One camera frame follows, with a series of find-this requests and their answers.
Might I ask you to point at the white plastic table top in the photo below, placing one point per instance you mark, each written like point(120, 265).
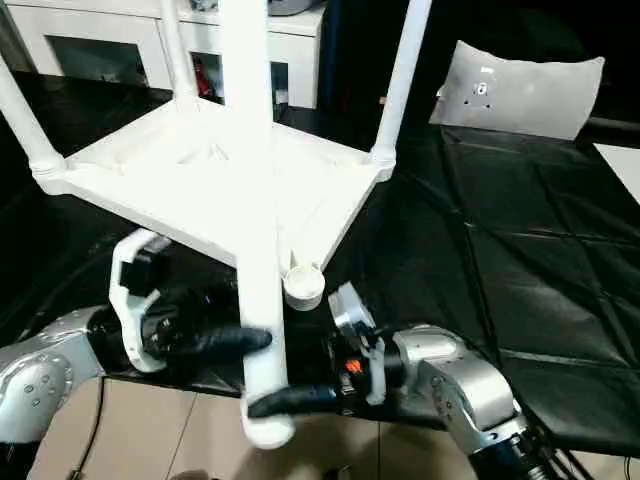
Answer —
point(175, 175)

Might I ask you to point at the white plastic table leg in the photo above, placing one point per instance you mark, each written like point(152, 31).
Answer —
point(180, 50)
point(250, 150)
point(25, 115)
point(400, 85)

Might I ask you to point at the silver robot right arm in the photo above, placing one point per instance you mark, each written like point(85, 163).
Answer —
point(465, 370)

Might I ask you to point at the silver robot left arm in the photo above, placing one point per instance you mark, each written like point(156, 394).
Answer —
point(45, 370)

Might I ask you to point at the small white cup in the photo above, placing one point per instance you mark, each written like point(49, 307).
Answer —
point(281, 97)

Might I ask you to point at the red figurine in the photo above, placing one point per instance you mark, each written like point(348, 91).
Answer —
point(203, 77)

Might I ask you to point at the black furniture with gold label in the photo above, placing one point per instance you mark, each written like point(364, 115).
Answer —
point(360, 60)

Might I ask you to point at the white glass-door cabinet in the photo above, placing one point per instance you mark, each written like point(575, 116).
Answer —
point(100, 20)

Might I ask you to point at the grey padded backrest cushion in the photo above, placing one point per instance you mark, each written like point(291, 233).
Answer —
point(520, 90)

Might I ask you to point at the white flat board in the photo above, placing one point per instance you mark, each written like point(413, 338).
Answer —
point(622, 170)

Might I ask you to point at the black rod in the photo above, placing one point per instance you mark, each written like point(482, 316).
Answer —
point(615, 124)

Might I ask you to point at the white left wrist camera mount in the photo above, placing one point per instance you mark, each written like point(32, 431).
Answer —
point(120, 310)

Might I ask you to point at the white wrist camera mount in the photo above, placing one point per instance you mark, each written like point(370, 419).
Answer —
point(120, 310)
point(352, 305)

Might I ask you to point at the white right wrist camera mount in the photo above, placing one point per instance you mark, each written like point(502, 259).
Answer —
point(352, 305)

